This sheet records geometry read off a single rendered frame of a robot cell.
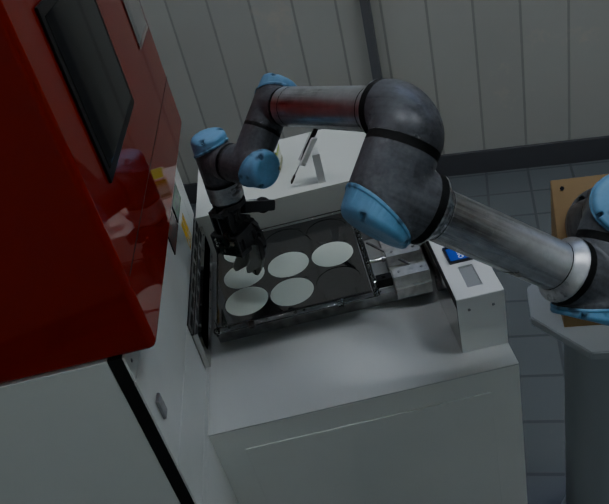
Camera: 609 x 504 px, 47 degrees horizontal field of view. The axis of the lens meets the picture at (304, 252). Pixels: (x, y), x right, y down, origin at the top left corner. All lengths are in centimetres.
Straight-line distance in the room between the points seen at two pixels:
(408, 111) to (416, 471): 84
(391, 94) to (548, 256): 36
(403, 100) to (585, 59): 249
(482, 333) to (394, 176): 53
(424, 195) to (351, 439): 63
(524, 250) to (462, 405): 44
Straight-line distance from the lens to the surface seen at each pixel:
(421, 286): 155
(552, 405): 246
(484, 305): 139
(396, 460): 155
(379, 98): 108
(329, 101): 119
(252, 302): 157
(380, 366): 146
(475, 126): 357
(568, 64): 349
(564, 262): 119
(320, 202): 182
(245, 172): 132
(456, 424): 150
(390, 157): 101
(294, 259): 167
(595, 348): 147
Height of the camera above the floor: 183
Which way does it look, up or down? 34 degrees down
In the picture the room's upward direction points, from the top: 15 degrees counter-clockwise
